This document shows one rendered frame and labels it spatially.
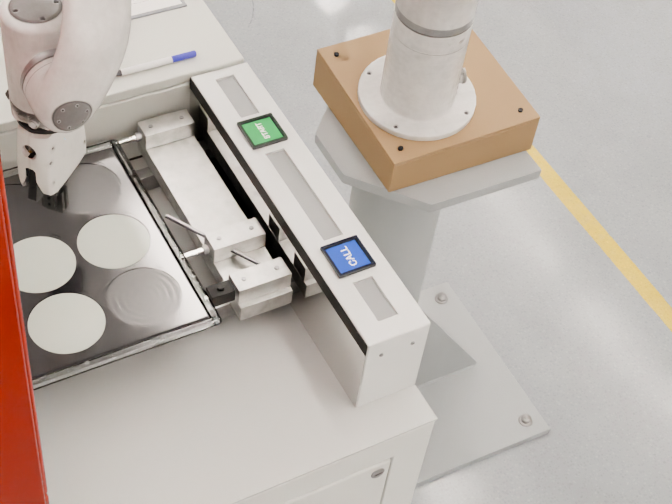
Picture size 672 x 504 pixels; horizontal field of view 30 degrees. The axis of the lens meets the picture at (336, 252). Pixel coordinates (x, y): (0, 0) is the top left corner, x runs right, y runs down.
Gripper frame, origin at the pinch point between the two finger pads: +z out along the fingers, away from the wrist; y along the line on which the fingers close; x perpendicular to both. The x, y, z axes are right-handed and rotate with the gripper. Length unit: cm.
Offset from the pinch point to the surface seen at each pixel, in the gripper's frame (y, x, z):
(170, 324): -7.6, -20.4, 8.0
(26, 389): -58, -33, -52
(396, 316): 1.3, -48.2, 2.0
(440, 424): 53, -55, 97
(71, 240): 0.0, -2.0, 8.0
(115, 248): 1.2, -8.0, 8.0
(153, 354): -7.7, -17.9, 16.0
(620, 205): 136, -78, 98
